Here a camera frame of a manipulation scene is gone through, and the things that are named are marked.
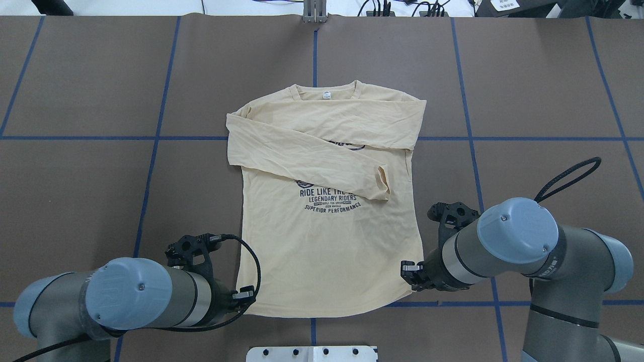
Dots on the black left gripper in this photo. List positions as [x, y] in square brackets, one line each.
[223, 294]

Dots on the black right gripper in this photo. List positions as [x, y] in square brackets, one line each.
[432, 274]

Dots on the beige long-sleeve printed shirt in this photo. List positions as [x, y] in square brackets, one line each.
[328, 196]

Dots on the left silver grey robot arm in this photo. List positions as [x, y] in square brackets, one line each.
[75, 316]

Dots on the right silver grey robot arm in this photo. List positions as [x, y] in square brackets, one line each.
[571, 269]

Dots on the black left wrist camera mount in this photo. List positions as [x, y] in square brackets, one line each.
[192, 254]

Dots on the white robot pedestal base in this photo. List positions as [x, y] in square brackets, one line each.
[313, 353]

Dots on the grey aluminium frame post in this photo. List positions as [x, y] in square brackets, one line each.
[315, 11]

